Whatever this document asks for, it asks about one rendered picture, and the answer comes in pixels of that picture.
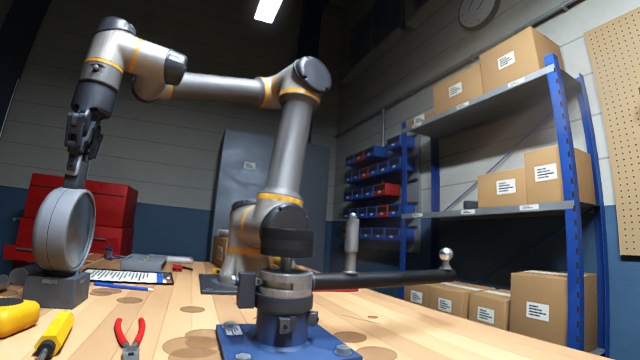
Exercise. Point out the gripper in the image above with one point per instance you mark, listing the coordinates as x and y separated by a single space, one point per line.
82 131

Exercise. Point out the grey round mirror head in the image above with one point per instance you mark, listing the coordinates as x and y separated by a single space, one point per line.
62 230

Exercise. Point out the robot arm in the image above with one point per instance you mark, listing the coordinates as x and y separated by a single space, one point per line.
287 145

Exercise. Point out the grey mirror stand block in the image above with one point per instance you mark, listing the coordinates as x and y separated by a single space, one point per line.
55 290

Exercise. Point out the chrome ball stud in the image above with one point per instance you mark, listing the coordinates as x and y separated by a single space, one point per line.
446 254

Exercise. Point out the red tool chest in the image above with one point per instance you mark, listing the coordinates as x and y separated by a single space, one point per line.
115 215

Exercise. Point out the grey flat box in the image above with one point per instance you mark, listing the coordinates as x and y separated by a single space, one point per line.
143 262

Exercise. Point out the black clipboard with paper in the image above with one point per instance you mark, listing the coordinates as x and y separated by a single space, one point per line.
127 276

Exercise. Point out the grey cylinder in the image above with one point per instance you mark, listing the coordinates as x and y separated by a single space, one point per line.
24 275

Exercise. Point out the blue pen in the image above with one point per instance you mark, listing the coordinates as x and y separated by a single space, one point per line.
122 286

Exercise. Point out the white tube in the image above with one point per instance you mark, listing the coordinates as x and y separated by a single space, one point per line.
180 259

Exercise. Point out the small red tool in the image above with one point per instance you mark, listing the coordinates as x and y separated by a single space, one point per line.
178 267

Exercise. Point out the yellow tape measure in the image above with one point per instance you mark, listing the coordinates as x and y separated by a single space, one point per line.
17 316

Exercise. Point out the yellow screwdriver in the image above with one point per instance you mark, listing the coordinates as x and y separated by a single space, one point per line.
56 331

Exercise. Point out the small brown cardboard box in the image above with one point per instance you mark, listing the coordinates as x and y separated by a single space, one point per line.
219 250

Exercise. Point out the grey cabinet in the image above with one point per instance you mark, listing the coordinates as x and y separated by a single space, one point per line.
240 175

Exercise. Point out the dark base sheet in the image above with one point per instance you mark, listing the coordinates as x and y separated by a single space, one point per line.
212 285

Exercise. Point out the red pliers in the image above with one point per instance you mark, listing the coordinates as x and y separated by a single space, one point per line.
130 345

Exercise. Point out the grey bolt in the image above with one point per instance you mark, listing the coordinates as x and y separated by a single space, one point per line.
342 350
229 325
243 356

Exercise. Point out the ceiling light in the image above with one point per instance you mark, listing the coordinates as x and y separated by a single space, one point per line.
268 10

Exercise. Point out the blue bin rack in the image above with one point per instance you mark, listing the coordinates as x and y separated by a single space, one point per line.
377 190

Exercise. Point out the small flat cardboard box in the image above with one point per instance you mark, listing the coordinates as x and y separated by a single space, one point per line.
419 120

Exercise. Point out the large cardboard box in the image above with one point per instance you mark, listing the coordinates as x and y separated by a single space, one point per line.
550 175
520 57
542 307

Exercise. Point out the blue shelf unit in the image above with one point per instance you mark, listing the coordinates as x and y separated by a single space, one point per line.
567 150

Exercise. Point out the tan pegboard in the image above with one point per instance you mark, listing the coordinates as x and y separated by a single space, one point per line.
617 135

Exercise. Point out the black bracket knob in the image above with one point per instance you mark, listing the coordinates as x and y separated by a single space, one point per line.
286 242

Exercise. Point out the blue and grey bracket body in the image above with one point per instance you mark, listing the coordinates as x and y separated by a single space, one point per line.
285 310

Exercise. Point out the grey wall clock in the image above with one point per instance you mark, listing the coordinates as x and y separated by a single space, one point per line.
477 11

